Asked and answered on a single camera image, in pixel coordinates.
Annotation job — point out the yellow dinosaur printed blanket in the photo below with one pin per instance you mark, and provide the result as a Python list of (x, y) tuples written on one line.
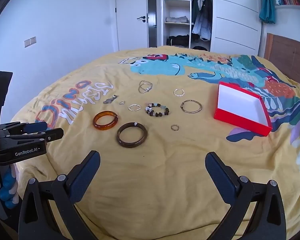
[(152, 180)]

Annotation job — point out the thin metal bangle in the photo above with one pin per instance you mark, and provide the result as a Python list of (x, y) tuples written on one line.
[(187, 111)]

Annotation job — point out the dark brown bangle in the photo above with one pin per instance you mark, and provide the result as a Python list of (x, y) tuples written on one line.
[(120, 140)]

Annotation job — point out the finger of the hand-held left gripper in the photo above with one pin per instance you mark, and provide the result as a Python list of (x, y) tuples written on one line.
[(47, 135), (35, 127)]

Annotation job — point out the hanging coats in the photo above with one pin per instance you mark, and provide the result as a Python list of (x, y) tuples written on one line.
[(202, 15)]

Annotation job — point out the wall light switch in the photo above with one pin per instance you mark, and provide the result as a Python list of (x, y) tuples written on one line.
[(30, 42)]

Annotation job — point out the wooden headboard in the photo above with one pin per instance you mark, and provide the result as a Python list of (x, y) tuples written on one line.
[(287, 55)]

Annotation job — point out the teal curtain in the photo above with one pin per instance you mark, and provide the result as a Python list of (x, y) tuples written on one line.
[(267, 2)]

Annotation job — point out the folded grey clothes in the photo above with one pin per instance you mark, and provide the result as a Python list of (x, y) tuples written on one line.
[(176, 19)]

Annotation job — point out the pile of dark clothes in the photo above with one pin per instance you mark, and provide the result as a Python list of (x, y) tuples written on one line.
[(180, 40)]

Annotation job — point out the white wardrobe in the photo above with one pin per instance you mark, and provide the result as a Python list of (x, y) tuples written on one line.
[(235, 10)]

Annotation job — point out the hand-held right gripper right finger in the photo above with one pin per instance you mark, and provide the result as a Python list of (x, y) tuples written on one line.
[(220, 175)]

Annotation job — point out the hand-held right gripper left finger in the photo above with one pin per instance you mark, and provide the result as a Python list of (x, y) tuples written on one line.
[(86, 173)]

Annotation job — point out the red jewelry box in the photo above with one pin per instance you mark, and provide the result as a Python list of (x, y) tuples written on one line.
[(242, 108)]

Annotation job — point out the person's left hand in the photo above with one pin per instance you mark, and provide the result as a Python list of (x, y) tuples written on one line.
[(8, 181)]

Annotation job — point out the silver wristwatch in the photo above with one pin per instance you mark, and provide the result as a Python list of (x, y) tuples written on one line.
[(110, 100)]

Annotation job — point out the amber bangle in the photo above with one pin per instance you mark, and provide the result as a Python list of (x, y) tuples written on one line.
[(97, 123)]

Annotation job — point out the white door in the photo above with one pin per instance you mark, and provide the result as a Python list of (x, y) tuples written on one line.
[(130, 5)]

